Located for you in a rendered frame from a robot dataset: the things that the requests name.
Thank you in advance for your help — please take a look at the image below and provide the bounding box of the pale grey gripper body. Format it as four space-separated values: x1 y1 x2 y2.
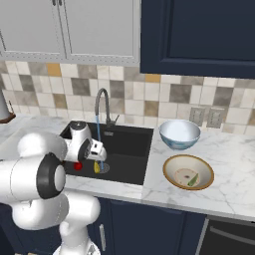
87 147 109 163

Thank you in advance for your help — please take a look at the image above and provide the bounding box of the black sink basin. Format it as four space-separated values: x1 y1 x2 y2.
59 120 155 186

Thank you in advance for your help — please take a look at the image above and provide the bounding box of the grey arched sink faucet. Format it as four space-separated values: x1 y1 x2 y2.
95 87 122 128

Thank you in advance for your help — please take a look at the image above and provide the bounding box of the blue and white bowl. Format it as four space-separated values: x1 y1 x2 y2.
157 120 202 151

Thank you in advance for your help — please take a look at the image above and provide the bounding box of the brown rimmed beige bowl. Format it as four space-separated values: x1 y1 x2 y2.
162 153 215 191

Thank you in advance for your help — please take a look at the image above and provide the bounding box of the blue water stream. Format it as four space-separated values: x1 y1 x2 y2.
96 114 105 171

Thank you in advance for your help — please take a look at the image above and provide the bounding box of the navy lower cupboard door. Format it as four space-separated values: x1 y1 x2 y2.
87 196 113 255
109 198 207 255

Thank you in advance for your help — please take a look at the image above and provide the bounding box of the navy cupboard door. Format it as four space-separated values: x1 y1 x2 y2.
109 198 207 255
87 196 113 255
139 0 255 80

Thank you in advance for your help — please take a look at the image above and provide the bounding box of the white appliance on brown base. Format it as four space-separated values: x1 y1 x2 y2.
0 89 17 125

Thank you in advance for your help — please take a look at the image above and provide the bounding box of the grey upper cupboard door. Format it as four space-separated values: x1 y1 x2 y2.
59 0 141 66
0 0 67 61

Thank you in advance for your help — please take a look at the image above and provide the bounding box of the black dishwasher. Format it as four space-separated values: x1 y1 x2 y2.
196 214 255 255

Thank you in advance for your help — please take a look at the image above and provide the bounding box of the navy upper cupboard door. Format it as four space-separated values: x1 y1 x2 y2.
139 0 255 80

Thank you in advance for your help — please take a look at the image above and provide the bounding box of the silver lower cupboard handle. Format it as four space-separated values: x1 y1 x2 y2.
99 223 108 252

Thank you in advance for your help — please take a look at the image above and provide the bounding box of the grey wall outlet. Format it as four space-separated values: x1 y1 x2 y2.
189 107 206 128
206 107 226 129

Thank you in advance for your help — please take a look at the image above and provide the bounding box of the grey dishwasher handle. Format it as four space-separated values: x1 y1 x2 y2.
208 225 255 247

